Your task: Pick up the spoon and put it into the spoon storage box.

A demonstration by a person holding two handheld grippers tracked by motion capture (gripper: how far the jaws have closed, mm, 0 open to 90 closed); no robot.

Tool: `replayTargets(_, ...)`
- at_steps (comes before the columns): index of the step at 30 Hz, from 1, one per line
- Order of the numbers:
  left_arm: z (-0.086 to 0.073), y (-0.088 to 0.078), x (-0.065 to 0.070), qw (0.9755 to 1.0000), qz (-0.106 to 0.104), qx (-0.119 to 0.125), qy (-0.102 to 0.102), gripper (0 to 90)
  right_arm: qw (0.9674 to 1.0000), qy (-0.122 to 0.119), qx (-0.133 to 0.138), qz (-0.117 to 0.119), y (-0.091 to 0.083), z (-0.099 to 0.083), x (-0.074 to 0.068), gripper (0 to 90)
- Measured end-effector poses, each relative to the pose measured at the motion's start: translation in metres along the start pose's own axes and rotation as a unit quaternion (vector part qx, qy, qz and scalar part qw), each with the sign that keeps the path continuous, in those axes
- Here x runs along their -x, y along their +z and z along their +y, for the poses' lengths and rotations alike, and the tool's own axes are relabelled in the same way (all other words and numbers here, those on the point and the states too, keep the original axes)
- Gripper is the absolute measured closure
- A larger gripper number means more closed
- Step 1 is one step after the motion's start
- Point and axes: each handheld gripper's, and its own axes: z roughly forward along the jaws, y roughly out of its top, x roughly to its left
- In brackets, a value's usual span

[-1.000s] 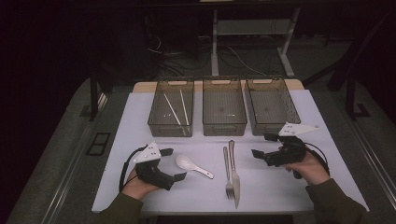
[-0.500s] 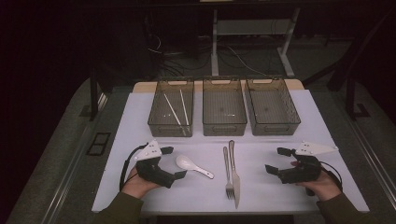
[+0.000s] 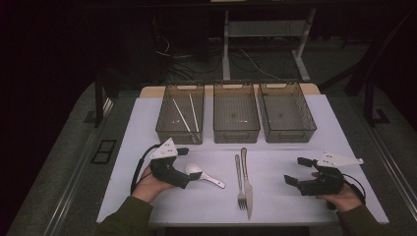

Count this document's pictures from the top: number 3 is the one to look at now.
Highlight metal table knife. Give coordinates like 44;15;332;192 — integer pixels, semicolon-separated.
240;147;255;221

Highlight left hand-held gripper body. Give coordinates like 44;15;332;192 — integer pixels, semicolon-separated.
149;137;192;190

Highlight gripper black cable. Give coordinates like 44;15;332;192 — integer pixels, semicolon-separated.
342;172;367;206
130;144;161;195

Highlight metal fork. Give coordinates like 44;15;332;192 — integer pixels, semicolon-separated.
234;153;248;210

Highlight person's left hand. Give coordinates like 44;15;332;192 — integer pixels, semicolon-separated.
131;165;175;205

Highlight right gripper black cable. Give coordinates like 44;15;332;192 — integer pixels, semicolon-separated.
342;172;367;206

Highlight white floor cable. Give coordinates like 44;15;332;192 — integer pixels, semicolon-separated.
229;47;283;82

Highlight white ceramic spoon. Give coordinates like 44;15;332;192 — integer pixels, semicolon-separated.
184;162;227;190

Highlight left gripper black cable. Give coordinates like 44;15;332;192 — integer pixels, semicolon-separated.
130;144;161;195

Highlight black metal stand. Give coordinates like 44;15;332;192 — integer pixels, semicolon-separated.
319;9;417;128
92;70;114;129

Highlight white metal stand frame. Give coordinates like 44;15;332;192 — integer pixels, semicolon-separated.
221;8;318;83

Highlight smoky clear plastic bin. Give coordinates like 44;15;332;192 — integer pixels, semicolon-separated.
154;81;206;146
258;80;318;144
212;80;262;145

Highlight white table mat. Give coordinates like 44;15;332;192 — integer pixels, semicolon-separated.
96;93;390;225

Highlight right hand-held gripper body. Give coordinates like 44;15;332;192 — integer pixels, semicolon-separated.
297;150;365;198

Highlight dark floor cables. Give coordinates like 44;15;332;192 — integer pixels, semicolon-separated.
151;19;224;83

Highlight person's right hand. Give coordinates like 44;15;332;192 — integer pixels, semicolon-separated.
311;171;364;213

